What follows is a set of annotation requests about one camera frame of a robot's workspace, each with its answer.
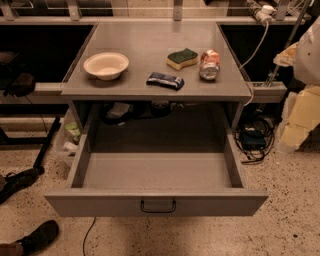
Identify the black shoe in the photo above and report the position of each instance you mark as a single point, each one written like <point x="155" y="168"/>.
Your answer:
<point x="40" y="238"/>
<point x="13" y="183"/>

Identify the black stand leg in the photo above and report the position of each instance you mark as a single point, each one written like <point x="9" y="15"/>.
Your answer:
<point x="44" y="141"/>

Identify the crushed red soda can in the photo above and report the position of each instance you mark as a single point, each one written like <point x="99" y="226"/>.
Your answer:
<point x="209" y="65"/>

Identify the open grey top drawer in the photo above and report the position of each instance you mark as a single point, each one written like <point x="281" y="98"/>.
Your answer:
<point x="185" y="157"/>

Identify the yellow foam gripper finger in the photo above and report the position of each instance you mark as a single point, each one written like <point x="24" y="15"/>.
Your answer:
<point x="300" y="116"/>
<point x="287" y="57"/>

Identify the green and yellow sponge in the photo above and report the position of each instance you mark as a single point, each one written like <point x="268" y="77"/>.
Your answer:
<point x="181" y="59"/>

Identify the dark bag on shelf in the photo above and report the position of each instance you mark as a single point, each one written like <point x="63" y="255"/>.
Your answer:
<point x="22" y="86"/>

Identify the black shoe lower left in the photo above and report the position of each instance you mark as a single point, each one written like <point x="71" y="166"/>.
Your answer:
<point x="40" y="238"/>

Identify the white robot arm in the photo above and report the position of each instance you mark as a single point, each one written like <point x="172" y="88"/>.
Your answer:
<point x="307" y="59"/>

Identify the grey metal cabinet table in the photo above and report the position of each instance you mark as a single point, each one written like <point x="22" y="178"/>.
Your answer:
<point x="147" y="44"/>

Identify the black shoe upper left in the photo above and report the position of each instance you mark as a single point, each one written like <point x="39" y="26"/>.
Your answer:
<point x="13" y="183"/>

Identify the dark blue snack packet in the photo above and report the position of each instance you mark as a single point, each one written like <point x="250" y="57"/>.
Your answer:
<point x="166" y="81"/>

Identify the metal tripod pole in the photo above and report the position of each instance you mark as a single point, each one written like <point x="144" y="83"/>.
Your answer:
<point x="281" y="13"/>

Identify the white power strip plug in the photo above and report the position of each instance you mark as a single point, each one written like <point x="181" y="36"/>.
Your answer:
<point x="262" y="14"/>

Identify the white paper bowl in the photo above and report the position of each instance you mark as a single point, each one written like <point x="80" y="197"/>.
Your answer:
<point x="106" y="66"/>

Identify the black drawer handle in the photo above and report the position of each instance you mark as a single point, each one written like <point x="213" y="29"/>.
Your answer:
<point x="158" y="207"/>

